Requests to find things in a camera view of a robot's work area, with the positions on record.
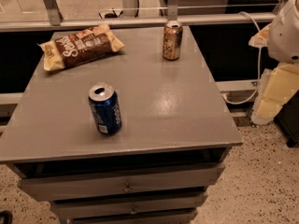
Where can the blue pepsi can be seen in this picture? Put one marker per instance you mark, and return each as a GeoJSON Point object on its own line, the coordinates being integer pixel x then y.
{"type": "Point", "coordinates": [105, 108]}

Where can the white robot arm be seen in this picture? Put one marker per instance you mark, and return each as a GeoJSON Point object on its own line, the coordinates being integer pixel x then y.
{"type": "Point", "coordinates": [283, 40]}

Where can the gold soda can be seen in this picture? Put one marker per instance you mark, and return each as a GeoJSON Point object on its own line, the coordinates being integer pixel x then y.
{"type": "Point", "coordinates": [173, 32]}

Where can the grey drawer cabinet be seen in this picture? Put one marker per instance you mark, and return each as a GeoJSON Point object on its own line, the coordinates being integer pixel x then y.
{"type": "Point", "coordinates": [129, 139]}

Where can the brown snack chip bag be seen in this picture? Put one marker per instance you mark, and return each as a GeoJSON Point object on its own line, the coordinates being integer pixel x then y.
{"type": "Point", "coordinates": [82, 47]}

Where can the top grey drawer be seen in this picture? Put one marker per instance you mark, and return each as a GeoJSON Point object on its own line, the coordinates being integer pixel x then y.
{"type": "Point", "coordinates": [122, 182]}

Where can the grey drawer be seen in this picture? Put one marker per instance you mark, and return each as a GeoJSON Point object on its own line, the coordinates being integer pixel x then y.
{"type": "Point", "coordinates": [122, 182]}
{"type": "Point", "coordinates": [130, 205]}
{"type": "Point", "coordinates": [180, 216]}

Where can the bottom grey drawer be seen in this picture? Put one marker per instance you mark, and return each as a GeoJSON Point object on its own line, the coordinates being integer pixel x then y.
{"type": "Point", "coordinates": [180, 216]}

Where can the middle grey drawer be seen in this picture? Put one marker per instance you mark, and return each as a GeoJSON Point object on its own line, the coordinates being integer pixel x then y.
{"type": "Point", "coordinates": [130, 205]}

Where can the black object floor corner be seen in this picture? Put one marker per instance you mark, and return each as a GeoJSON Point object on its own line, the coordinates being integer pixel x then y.
{"type": "Point", "coordinates": [5, 217]}

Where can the metal railing frame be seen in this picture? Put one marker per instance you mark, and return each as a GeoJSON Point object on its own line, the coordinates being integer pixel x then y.
{"type": "Point", "coordinates": [37, 15]}

